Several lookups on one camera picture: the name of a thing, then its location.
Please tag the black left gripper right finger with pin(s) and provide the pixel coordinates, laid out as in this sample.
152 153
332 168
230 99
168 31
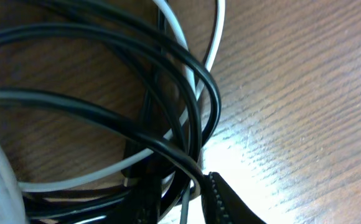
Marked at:
222 205

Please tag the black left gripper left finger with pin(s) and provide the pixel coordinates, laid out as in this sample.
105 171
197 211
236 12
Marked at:
141 205

